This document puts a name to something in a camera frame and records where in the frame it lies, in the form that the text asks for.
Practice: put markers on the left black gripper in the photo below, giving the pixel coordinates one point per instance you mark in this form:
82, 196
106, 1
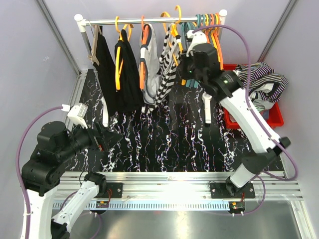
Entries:
101, 140

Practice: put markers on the orange hanger with white top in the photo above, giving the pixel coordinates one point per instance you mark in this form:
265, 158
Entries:
145, 34

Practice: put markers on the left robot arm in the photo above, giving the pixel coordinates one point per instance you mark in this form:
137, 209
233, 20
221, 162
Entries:
41, 175

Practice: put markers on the beige wooden hanger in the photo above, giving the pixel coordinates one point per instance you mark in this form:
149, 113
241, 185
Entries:
92, 56

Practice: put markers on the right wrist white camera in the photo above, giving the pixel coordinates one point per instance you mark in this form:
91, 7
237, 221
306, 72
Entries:
195, 38

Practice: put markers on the red plastic bin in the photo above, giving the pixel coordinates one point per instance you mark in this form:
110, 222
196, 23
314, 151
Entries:
273, 116

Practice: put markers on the purple striped garment pile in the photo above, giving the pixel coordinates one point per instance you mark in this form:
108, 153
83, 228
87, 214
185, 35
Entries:
266, 86

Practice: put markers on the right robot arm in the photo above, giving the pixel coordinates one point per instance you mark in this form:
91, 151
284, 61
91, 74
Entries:
266, 144

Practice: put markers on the teal empty hanger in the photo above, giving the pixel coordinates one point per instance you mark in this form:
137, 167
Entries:
185, 27
198, 20

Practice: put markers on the yellow empty hanger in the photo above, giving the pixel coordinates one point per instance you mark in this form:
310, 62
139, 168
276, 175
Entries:
206, 20

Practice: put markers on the black garment on beige hanger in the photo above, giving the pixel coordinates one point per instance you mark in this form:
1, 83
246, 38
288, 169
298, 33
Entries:
106, 74

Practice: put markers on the aluminium mounting rail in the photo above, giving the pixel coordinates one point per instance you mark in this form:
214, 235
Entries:
187, 192

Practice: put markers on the metal clothes rack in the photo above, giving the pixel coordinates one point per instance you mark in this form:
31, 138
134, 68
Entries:
134, 30

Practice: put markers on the wrist white camera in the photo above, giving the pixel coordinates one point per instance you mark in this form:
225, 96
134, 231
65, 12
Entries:
76, 114
195, 38

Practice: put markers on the orange empty hanger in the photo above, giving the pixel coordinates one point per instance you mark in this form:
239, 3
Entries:
216, 35
211, 38

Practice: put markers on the black marble patterned mat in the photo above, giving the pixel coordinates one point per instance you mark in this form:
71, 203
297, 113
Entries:
173, 138

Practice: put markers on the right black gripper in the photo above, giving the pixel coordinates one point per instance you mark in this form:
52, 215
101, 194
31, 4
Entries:
184, 60

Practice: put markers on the white tank top navy trim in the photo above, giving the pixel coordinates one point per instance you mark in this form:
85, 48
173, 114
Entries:
152, 81

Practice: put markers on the black white striped tank top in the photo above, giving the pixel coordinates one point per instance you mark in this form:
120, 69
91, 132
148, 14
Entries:
168, 62

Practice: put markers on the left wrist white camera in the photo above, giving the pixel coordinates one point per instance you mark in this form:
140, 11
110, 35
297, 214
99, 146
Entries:
76, 114

